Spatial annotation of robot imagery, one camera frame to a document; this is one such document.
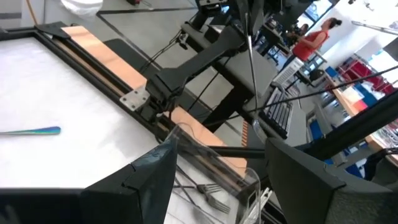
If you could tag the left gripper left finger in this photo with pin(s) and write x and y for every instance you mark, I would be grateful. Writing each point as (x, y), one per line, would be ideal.
(146, 193)

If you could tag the red bin rack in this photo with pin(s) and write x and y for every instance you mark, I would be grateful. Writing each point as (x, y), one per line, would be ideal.
(360, 73)

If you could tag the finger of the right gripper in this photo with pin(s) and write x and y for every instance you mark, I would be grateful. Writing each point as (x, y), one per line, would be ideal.
(258, 12)
(244, 7)

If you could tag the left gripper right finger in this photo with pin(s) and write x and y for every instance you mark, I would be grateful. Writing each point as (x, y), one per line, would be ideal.
(298, 186)

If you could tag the teal iridescent fork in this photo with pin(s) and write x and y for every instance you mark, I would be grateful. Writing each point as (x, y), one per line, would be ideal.
(37, 131)

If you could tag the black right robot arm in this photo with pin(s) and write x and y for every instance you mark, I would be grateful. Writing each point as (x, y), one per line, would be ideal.
(199, 65)

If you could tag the clear plastic bin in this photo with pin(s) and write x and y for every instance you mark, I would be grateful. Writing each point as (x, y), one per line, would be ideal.
(199, 149)

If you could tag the black keyboard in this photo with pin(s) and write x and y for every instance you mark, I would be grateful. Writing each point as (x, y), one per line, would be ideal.
(278, 112)

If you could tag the gray desk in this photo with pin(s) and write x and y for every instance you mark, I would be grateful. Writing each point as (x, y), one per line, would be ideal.
(258, 71)

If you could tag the white lidded trash can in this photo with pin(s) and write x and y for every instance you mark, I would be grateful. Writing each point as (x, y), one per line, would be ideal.
(82, 6)

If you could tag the person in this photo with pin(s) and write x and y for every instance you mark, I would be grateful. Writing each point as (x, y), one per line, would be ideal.
(311, 43)

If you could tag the silver metal bracket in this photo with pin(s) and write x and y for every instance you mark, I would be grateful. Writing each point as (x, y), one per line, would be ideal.
(133, 99)

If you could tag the black metal table frame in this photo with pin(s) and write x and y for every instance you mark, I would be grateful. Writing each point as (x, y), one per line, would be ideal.
(90, 72)

